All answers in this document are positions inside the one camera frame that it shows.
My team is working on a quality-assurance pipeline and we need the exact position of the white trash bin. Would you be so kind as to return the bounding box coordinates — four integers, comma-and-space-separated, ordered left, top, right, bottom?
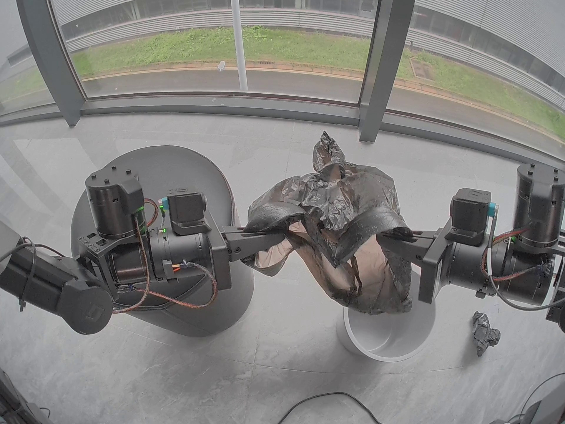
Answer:
336, 296, 438, 362

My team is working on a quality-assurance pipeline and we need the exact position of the black plastic bag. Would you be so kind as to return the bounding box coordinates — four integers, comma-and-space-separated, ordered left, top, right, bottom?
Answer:
247, 131, 414, 315

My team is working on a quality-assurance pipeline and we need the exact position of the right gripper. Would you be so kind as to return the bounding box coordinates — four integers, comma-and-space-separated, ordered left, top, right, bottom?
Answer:
377, 227, 553, 307

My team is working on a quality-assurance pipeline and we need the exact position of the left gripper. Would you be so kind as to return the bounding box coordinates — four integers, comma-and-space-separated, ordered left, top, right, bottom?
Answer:
109, 226, 288, 302

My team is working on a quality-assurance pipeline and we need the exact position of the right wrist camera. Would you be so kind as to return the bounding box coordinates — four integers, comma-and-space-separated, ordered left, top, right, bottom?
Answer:
445, 188, 500, 245

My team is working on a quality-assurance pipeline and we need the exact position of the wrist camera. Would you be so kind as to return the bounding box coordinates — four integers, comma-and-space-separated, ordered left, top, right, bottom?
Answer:
161, 188, 213, 236
445, 188, 500, 245

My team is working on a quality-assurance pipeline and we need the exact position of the crumpled black plastic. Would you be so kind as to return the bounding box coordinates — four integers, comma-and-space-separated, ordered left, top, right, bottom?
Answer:
471, 311, 501, 357

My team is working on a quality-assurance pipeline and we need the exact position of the black cable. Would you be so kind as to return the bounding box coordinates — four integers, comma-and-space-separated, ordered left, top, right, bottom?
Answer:
277, 391, 381, 424

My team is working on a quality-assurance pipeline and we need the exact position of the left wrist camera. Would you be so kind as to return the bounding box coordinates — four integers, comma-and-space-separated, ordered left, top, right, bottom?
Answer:
161, 188, 213, 236

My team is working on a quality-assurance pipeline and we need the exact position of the window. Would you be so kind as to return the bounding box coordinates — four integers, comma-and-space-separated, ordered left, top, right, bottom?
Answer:
0, 0, 565, 167

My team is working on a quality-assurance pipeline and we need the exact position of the dark grey round chair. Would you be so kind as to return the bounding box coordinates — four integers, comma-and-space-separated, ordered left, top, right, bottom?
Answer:
70, 145, 256, 338

